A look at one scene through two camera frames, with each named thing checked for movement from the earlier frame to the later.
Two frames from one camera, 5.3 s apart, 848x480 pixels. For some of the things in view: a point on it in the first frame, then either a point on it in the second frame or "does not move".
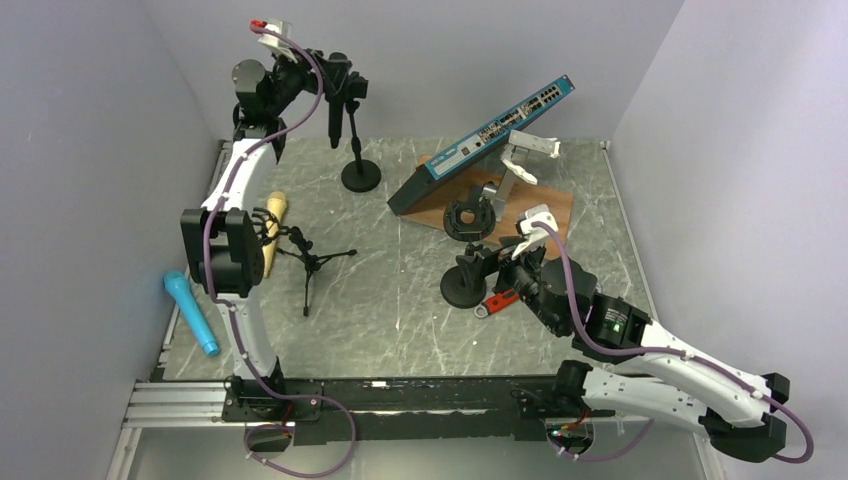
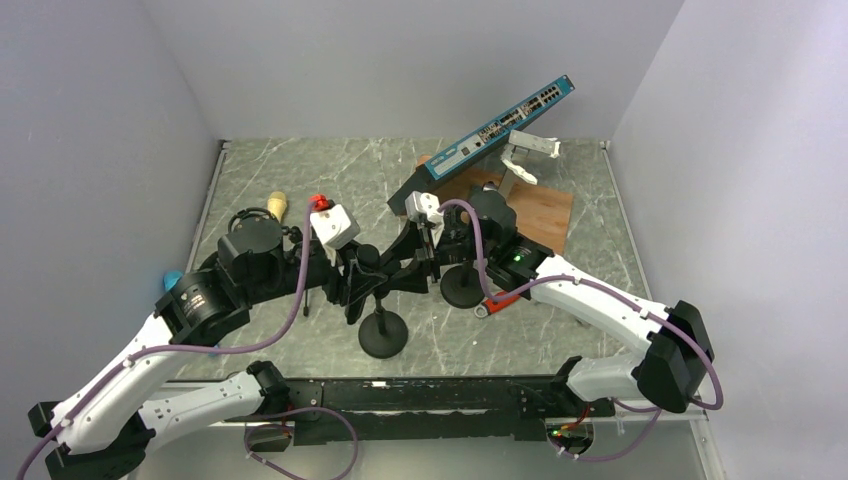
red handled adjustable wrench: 496,303 does not move
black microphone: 334,76 -> 368,256
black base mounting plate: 332,411 does not move
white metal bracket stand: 515,157 does not move
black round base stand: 360,175 -> 383,334
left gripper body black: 291,81 -> 320,271
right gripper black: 489,262 -> 406,247
